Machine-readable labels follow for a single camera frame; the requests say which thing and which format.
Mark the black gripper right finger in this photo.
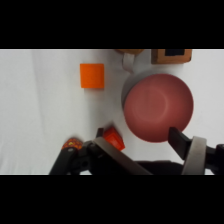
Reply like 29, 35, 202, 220
168, 126, 224, 175

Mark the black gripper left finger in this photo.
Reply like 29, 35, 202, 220
83, 127, 153, 175

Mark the pink bowl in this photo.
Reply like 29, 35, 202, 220
122, 73, 195, 144

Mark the red block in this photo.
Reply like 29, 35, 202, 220
102, 126, 126, 152

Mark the orange cube block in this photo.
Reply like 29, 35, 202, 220
79, 62, 106, 90

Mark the white tag strip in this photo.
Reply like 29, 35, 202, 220
121, 53, 136, 73

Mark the wooden block with black square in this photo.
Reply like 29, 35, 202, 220
151, 49, 193, 65

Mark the round wooden object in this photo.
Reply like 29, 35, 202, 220
115, 49, 145, 56

